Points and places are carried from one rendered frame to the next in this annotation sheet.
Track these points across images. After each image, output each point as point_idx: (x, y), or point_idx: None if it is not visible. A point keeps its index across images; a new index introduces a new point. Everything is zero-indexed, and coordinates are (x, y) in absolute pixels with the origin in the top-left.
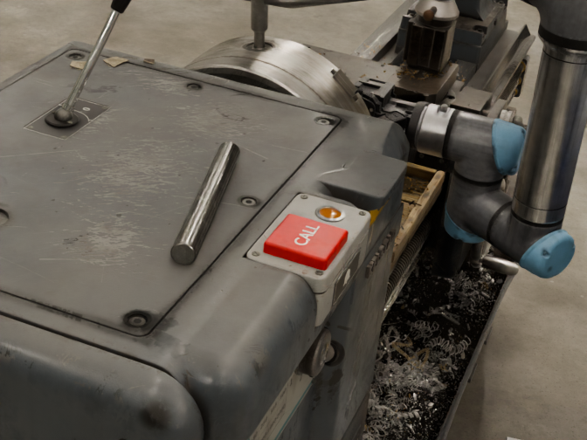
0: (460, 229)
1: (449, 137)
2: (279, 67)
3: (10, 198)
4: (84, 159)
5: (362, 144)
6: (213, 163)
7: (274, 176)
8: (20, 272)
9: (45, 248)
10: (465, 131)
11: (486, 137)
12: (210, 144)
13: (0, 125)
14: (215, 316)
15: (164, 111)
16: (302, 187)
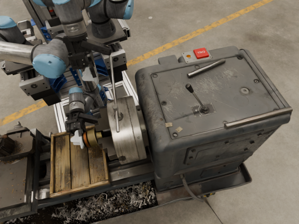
0: (90, 110)
1: (82, 102)
2: (127, 105)
3: (237, 92)
4: (213, 94)
5: (158, 66)
6: (197, 71)
7: (185, 69)
8: (249, 75)
9: (241, 77)
10: (80, 98)
11: (80, 93)
12: (185, 83)
13: (220, 116)
14: (228, 52)
15: (181, 98)
16: (183, 64)
